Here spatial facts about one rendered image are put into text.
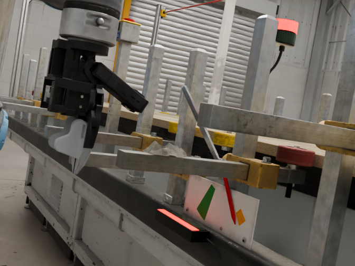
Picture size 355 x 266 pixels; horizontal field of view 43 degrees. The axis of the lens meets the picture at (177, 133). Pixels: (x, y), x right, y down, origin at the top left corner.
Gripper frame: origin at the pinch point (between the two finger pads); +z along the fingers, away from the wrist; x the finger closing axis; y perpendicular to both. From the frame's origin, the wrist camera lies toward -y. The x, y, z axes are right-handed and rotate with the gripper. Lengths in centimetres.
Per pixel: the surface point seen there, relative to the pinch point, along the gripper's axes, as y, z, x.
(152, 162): -12.4, -2.1, 1.4
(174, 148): -16.8, -4.9, 0.9
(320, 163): -52, -6, 4
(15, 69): -36, -21, -285
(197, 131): -52, -6, -47
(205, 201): -34.2, 7.5, -11.2
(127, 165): -7.8, -1.0, 1.4
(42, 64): -37, -25, -202
